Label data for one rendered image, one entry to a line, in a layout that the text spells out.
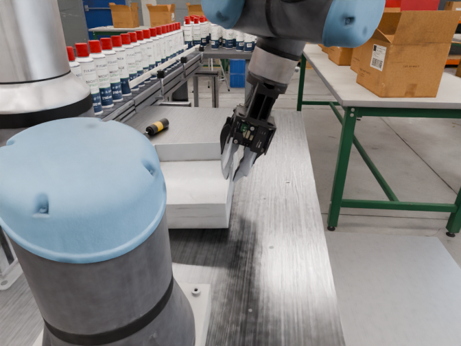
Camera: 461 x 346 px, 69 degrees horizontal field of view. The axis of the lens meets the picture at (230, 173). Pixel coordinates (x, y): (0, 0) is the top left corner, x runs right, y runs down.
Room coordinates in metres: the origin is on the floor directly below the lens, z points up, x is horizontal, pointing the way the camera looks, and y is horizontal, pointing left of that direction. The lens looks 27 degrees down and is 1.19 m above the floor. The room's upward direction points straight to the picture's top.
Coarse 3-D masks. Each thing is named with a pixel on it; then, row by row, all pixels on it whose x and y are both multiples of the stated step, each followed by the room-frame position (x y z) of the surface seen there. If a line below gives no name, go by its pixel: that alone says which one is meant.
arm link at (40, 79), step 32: (0, 0) 0.29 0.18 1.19; (32, 0) 0.30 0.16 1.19; (0, 32) 0.29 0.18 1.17; (32, 32) 0.30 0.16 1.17; (0, 64) 0.28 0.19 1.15; (32, 64) 0.30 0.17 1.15; (64, 64) 0.33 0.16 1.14; (0, 96) 0.28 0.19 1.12; (32, 96) 0.29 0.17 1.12; (64, 96) 0.30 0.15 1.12; (0, 128) 0.27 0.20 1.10
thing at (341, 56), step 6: (330, 48) 2.73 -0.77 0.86; (336, 48) 2.56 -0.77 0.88; (342, 48) 2.44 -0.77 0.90; (348, 48) 2.44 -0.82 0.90; (330, 54) 2.71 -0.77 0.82; (336, 54) 2.54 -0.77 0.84; (342, 54) 2.44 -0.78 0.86; (348, 54) 2.44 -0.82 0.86; (336, 60) 2.51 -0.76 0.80; (342, 60) 2.44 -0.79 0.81; (348, 60) 2.44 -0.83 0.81
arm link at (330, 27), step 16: (272, 0) 0.42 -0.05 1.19; (288, 0) 0.37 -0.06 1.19; (304, 0) 0.36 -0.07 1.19; (320, 0) 0.36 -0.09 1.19; (336, 0) 0.36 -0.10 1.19; (352, 0) 0.35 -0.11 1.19; (368, 0) 0.36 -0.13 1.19; (384, 0) 0.39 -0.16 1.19; (272, 16) 0.42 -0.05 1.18; (288, 16) 0.40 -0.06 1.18; (304, 16) 0.38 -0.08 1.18; (320, 16) 0.37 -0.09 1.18; (336, 16) 0.36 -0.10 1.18; (352, 16) 0.35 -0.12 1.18; (368, 16) 0.37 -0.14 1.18; (272, 32) 0.44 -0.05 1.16; (288, 32) 0.42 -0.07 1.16; (304, 32) 0.39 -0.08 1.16; (320, 32) 0.38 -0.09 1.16; (336, 32) 0.36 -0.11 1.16; (352, 32) 0.36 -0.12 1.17; (368, 32) 0.37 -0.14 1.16
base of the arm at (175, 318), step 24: (168, 288) 0.22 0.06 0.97; (168, 312) 0.21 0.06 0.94; (192, 312) 0.25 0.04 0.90; (48, 336) 0.19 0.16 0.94; (72, 336) 0.17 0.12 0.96; (96, 336) 0.17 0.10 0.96; (120, 336) 0.18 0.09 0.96; (144, 336) 0.19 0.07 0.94; (168, 336) 0.20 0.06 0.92; (192, 336) 0.22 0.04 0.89
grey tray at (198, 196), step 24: (168, 144) 0.74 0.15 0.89; (192, 144) 0.73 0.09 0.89; (216, 144) 0.73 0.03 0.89; (168, 168) 0.70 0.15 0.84; (192, 168) 0.69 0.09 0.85; (216, 168) 0.68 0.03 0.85; (168, 192) 0.59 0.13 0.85; (192, 192) 0.58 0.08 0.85; (216, 192) 0.58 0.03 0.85; (168, 216) 0.47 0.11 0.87; (192, 216) 0.47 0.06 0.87; (216, 216) 0.46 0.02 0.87
